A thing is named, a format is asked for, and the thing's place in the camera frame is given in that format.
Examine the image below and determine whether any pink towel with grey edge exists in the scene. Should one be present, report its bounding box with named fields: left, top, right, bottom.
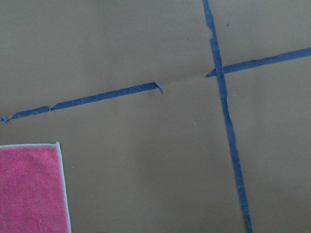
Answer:
left=0, top=142, right=71, bottom=233

